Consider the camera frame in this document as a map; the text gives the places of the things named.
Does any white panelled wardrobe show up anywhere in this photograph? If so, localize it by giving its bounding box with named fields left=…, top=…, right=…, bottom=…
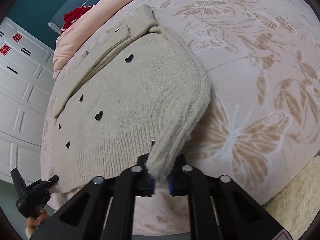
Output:
left=1, top=17, right=55, bottom=184

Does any cream fluffy rug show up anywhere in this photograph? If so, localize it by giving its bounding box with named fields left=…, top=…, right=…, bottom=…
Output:
left=263, top=155, right=320, bottom=239

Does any pink butterfly pattern bedspread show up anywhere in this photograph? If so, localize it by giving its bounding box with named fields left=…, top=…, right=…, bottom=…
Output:
left=39, top=0, right=320, bottom=235

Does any beige heart pattern knit sweater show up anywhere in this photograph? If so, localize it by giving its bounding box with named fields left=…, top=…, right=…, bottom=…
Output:
left=48, top=5, right=211, bottom=193

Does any red garment on bed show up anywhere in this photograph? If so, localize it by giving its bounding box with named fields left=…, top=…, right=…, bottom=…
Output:
left=60, top=5, right=94, bottom=34

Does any pink folded duvet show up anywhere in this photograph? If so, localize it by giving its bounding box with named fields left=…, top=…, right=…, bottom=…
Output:
left=53, top=0, right=133, bottom=79

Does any left human hand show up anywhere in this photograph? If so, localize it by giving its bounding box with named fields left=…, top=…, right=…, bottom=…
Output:
left=25, top=209, right=50, bottom=239

